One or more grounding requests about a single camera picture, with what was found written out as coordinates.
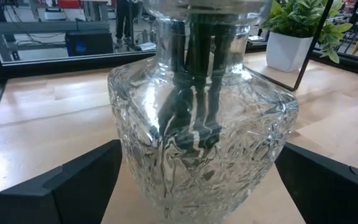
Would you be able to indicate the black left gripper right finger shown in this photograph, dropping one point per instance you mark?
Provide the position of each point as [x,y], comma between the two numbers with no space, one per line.
[331,193]

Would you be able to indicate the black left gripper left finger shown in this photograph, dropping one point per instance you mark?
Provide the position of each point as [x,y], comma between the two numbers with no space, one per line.
[57,196]

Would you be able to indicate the cut-glass patterned vase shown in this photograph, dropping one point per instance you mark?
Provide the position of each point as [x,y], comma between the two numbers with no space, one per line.
[228,124]

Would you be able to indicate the green plant white pot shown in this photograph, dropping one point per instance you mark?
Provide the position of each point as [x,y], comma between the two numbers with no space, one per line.
[287,51]

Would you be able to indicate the black computer box blue light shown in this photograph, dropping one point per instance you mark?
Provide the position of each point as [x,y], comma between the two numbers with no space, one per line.
[89,43]

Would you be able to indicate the person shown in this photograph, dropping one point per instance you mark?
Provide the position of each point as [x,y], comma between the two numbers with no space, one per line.
[123,18]

